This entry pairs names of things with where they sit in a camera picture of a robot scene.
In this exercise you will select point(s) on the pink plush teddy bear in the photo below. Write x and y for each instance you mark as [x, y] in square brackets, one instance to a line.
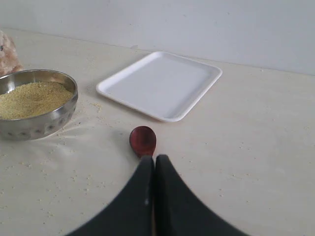
[9, 61]

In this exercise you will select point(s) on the steel bowl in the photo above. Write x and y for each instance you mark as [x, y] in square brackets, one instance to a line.
[43, 125]

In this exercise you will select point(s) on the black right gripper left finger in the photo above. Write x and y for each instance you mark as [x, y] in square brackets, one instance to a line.
[130, 213]

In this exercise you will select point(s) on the yellow millet grain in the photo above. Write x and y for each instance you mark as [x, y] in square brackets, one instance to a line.
[33, 99]

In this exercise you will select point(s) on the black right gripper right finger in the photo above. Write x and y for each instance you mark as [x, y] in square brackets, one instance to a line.
[178, 212]

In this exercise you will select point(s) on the dark red wooden spoon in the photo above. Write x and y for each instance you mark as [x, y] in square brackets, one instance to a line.
[143, 141]

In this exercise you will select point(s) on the white rectangular plastic tray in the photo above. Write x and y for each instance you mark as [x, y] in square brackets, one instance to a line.
[161, 85]

